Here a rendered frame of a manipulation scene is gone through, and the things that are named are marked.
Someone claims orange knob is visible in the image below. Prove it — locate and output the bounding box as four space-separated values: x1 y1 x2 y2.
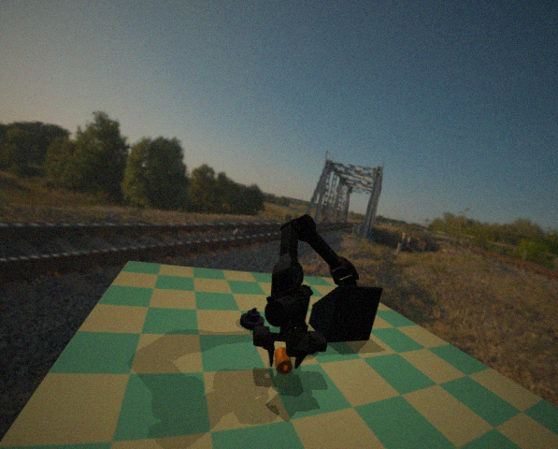
274 347 293 374

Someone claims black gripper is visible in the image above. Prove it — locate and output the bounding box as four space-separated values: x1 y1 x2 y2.
253 317 327 369

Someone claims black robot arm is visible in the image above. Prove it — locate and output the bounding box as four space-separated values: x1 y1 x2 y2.
265 214 359 358

